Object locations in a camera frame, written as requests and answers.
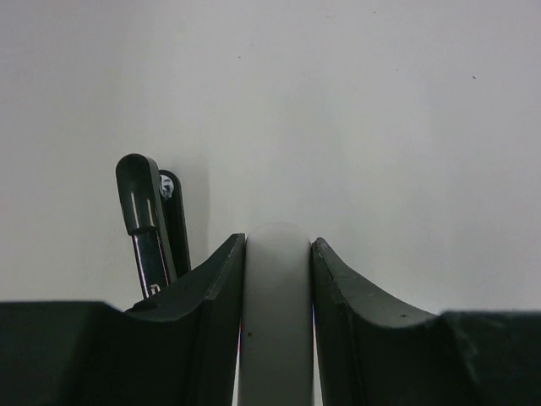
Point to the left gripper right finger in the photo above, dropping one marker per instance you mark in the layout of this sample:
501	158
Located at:
375	349

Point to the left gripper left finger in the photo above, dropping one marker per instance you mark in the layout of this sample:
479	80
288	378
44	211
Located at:
178	347

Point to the white stapler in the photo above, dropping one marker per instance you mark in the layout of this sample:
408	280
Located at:
276	356

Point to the black stapler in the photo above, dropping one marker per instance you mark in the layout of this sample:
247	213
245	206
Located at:
151	201

